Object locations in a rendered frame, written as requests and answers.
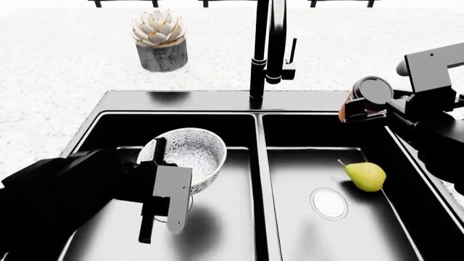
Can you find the tall black kitchen faucet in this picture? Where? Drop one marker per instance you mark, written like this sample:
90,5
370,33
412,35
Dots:
258,54

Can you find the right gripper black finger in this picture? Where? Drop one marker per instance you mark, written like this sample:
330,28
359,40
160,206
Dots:
362,111

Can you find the yellow green pear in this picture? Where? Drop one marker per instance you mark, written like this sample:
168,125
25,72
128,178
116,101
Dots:
367,175

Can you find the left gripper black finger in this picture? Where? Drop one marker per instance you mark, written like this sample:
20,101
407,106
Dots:
146,229
160,150

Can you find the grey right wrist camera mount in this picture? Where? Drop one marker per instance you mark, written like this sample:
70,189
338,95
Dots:
429,68

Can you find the white succulent in grey pot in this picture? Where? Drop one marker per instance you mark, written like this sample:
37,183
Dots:
161,40

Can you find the white blue floral patterned bowl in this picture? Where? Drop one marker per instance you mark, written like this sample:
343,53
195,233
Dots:
197,152

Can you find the round silver sink drain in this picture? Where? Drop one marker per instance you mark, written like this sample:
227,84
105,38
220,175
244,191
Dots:
329,203

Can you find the black double basin sink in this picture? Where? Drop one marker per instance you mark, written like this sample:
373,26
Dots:
261,168

